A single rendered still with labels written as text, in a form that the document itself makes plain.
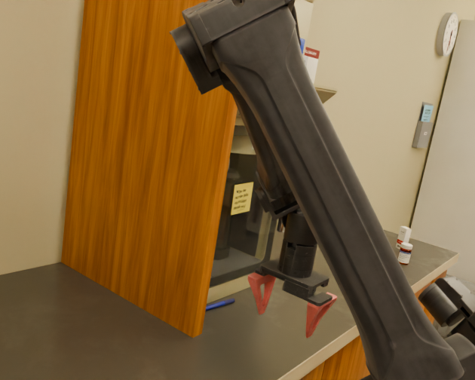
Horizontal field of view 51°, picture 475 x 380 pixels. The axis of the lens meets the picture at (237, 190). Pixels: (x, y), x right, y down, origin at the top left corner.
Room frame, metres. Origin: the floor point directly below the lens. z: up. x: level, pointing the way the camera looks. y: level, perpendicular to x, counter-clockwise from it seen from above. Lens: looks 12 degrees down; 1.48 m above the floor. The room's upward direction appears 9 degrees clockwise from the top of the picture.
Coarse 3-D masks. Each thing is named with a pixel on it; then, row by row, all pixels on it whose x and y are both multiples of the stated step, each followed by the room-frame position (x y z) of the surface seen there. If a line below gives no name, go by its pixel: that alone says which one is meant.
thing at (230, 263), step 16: (240, 128) 1.15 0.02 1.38; (240, 144) 1.15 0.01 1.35; (240, 160) 1.16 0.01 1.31; (256, 160) 1.22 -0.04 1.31; (240, 176) 1.17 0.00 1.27; (256, 176) 1.23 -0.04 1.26; (224, 192) 1.13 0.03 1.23; (224, 208) 1.14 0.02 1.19; (256, 208) 1.25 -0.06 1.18; (224, 224) 1.15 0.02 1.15; (240, 224) 1.20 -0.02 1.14; (256, 224) 1.26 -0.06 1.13; (272, 224) 1.32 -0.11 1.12; (224, 240) 1.15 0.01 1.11; (240, 240) 1.21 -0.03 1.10; (256, 240) 1.27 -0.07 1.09; (272, 240) 1.33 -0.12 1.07; (224, 256) 1.16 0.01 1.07; (240, 256) 1.22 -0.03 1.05; (256, 256) 1.28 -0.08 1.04; (224, 272) 1.17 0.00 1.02; (240, 272) 1.23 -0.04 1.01
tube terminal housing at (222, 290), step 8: (296, 0) 1.28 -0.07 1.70; (304, 0) 1.31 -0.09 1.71; (296, 8) 1.29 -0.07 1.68; (304, 8) 1.32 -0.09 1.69; (312, 8) 1.35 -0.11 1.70; (304, 16) 1.32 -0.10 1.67; (304, 24) 1.33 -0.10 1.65; (304, 32) 1.33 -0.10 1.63; (304, 48) 1.35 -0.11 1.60; (240, 120) 1.16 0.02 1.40; (232, 280) 1.23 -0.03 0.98; (240, 280) 1.25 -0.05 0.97; (216, 288) 1.17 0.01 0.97; (224, 288) 1.20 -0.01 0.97; (232, 288) 1.23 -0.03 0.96; (240, 288) 1.26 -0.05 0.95; (208, 296) 1.15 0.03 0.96; (216, 296) 1.18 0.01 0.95; (224, 296) 1.21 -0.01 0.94
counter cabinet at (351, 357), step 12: (444, 276) 2.02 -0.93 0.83; (348, 348) 1.24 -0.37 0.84; (360, 348) 1.32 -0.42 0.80; (336, 360) 1.18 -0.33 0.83; (348, 360) 1.26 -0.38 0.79; (360, 360) 1.34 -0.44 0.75; (312, 372) 1.07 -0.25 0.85; (324, 372) 1.13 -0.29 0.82; (336, 372) 1.20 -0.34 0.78; (348, 372) 1.27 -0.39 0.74; (360, 372) 1.36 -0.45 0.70
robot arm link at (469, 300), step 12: (432, 288) 0.79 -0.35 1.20; (444, 288) 0.78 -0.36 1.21; (456, 288) 0.77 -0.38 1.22; (420, 300) 0.80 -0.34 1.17; (432, 300) 0.78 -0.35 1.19; (444, 300) 0.77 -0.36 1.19; (456, 300) 0.76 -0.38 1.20; (468, 300) 0.75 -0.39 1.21; (432, 312) 0.78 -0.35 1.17; (444, 312) 0.76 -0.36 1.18; (468, 312) 0.73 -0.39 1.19; (444, 324) 0.77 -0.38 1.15
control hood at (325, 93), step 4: (316, 84) 1.20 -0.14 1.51; (316, 88) 1.20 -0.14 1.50; (320, 88) 1.21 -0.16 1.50; (324, 88) 1.23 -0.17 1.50; (328, 88) 1.24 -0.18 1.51; (332, 88) 1.27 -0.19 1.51; (336, 88) 1.28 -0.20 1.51; (320, 92) 1.23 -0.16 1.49; (324, 92) 1.24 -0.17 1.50; (328, 92) 1.25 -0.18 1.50; (332, 92) 1.27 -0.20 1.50; (320, 96) 1.25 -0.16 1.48; (324, 96) 1.26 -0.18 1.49; (328, 96) 1.27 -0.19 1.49; (324, 100) 1.29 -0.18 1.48; (236, 116) 1.11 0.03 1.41; (240, 116) 1.11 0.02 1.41
